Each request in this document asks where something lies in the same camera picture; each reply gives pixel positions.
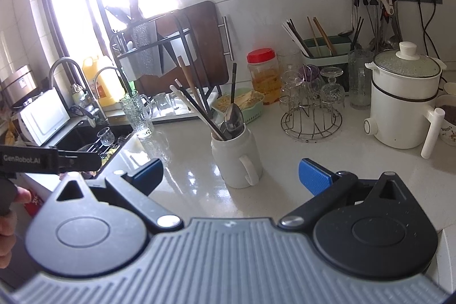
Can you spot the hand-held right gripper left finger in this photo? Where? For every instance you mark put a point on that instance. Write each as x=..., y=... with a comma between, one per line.
x=149, y=173

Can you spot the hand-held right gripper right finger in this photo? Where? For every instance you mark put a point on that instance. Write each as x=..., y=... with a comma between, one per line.
x=315, y=176

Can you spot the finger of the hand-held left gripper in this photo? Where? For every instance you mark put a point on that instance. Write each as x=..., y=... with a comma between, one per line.
x=82, y=161

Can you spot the white chopstick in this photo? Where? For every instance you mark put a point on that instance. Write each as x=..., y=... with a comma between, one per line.
x=188, y=104

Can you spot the black chopstick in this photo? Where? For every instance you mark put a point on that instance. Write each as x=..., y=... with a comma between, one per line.
x=199, y=109

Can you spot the white ceramic mug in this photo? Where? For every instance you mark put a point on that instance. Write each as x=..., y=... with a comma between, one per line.
x=231, y=161

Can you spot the silver metal spoon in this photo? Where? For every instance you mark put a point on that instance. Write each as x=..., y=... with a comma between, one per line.
x=234, y=118

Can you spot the wooden chopstick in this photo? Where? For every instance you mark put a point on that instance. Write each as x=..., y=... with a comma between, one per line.
x=187, y=76

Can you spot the person's left hand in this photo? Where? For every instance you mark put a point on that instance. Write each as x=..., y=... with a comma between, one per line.
x=23, y=196

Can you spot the black kitchen sink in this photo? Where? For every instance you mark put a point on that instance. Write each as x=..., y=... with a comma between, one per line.
x=71, y=138

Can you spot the small stemmed glass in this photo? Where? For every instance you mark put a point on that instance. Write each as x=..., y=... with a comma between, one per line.
x=105, y=137

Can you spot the red printed fabric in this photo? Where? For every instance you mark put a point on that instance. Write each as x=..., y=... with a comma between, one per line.
x=35, y=200

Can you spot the white countertop appliance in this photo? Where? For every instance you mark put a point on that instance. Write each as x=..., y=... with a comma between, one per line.
x=42, y=117

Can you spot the textured glass pitcher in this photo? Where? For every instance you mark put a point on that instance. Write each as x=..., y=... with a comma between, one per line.
x=137, y=118

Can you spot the white drying tray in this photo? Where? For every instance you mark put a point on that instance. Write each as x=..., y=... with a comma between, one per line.
x=167, y=118

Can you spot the small white bottle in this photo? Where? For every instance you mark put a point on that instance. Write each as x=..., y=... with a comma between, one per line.
x=76, y=94

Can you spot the clear drinking glass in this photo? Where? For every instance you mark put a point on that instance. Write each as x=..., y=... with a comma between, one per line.
x=160, y=104
x=175, y=104

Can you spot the yellow oil bottle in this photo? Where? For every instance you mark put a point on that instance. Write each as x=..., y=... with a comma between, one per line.
x=103, y=90

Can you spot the stainless steel appliance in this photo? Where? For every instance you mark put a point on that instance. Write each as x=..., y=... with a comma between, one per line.
x=17, y=83

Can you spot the tall steel kitchen faucet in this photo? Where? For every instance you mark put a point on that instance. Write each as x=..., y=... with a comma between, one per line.
x=85, y=83

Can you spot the green plastic basket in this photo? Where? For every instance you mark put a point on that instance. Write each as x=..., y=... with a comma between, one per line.
x=254, y=111

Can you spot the black metal dish rack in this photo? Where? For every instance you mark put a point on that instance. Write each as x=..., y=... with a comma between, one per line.
x=125, y=78

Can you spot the small steel faucet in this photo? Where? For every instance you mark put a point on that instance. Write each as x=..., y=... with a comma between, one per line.
x=119, y=74

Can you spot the dried noodle bundle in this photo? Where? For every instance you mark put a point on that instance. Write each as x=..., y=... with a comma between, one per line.
x=249, y=99

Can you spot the tall textured glass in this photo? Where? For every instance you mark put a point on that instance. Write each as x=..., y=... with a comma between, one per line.
x=359, y=83

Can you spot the white electric cooking pot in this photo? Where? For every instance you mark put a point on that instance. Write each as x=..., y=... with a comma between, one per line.
x=402, y=111

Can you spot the grey hanging cloth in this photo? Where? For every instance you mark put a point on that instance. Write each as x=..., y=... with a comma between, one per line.
x=165, y=54

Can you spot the clear glass jug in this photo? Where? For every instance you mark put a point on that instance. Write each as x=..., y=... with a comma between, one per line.
x=288, y=58

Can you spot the green utensil holder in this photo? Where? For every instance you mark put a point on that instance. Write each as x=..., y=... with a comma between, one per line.
x=320, y=51

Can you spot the silver sparkly dish cloth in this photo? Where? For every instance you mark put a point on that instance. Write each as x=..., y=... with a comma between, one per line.
x=144, y=47

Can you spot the floral ceramic cup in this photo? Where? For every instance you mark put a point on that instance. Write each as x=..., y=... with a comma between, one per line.
x=447, y=133

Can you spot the bunch of assorted chopsticks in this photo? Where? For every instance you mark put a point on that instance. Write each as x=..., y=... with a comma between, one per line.
x=295, y=37

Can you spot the brown wooden cutting board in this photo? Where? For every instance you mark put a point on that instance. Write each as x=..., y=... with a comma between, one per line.
x=206, y=40

